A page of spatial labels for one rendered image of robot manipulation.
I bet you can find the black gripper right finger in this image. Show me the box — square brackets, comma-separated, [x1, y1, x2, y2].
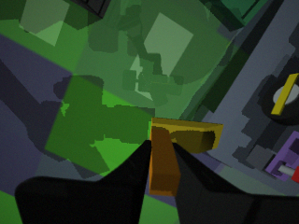
[172, 142, 299, 224]

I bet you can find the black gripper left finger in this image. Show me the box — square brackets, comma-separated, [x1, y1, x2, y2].
[14, 140, 151, 224]

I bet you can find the red-headed pin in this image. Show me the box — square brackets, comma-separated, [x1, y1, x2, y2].
[278, 164, 299, 183]

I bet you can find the grey ramp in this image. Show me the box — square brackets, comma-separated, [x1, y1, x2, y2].
[201, 0, 299, 196]

